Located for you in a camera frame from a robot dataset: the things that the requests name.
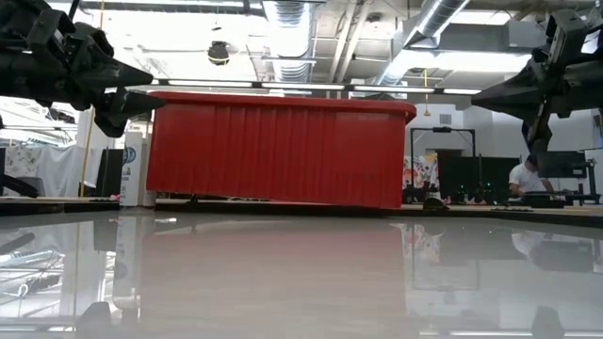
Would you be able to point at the white wall vent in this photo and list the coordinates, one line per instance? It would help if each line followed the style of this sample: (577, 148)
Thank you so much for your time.
(445, 119)

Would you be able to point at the small black rounded object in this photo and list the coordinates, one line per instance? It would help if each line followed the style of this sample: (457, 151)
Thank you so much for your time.
(434, 204)

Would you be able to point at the ceiling light strip rail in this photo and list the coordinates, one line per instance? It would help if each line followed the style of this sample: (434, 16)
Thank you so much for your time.
(306, 86)

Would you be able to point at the silver spiral air duct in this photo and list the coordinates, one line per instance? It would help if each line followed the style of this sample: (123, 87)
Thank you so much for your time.
(438, 16)

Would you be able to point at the dark wide display screens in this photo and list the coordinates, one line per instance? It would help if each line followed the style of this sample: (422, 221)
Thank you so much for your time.
(471, 179)

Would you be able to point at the grey rectangular air duct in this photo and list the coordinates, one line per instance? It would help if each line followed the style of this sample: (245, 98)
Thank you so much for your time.
(494, 37)

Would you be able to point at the black computer monitor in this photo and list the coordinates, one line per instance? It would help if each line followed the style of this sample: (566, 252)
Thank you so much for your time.
(565, 164)

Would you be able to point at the white patterned cloth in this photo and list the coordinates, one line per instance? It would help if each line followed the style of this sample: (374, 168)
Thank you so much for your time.
(61, 162)

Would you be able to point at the black metal stand frame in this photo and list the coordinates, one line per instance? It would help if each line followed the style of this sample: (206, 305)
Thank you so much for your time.
(443, 129)

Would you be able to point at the clear spray bottle grey trigger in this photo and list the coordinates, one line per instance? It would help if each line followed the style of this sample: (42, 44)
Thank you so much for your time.
(134, 165)

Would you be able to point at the black ceiling lamp yellow band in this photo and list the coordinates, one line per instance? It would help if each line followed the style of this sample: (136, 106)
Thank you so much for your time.
(219, 53)

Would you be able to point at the red plastic bin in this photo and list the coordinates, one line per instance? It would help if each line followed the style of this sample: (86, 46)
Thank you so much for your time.
(282, 150)

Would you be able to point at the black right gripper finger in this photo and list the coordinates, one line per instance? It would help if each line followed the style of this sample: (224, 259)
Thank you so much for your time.
(523, 108)
(523, 87)

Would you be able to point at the dark office desk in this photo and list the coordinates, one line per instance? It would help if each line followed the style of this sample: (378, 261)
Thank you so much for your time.
(565, 200)

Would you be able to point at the black box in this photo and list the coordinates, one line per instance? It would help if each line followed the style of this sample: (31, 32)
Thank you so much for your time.
(109, 172)

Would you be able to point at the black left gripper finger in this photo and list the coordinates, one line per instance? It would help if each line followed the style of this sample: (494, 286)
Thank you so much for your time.
(113, 70)
(136, 103)

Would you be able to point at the person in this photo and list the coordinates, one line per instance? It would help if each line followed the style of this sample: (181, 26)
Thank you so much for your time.
(523, 179)

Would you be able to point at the black aluminium table frame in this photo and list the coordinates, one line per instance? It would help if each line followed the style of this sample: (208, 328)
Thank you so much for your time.
(282, 207)

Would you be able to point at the grey waste bin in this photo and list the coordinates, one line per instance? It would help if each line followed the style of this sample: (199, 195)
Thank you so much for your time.
(35, 186)

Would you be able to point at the silver corrugated air duct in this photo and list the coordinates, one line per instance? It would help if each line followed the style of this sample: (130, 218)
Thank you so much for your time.
(289, 37)

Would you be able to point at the floral patterned cloth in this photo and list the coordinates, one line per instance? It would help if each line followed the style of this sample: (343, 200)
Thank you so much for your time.
(419, 172)

